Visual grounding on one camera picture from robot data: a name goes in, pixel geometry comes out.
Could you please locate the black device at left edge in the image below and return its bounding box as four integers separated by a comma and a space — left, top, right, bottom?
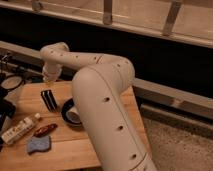
0, 87, 16, 135

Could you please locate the blue cloth sponge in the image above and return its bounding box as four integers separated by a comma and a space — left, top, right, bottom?
26, 136, 51, 154

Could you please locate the white plastic bottle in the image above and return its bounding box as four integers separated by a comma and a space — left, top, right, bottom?
1, 113, 41, 145

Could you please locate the round black-rimmed dish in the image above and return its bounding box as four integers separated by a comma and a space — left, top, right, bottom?
0, 75, 24, 91

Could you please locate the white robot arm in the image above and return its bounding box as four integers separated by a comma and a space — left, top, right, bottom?
40, 42, 157, 171

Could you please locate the dark red oval object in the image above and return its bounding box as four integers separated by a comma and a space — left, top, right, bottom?
34, 123, 57, 137

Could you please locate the white paper cup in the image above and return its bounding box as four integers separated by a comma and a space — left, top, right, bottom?
66, 107, 81, 124

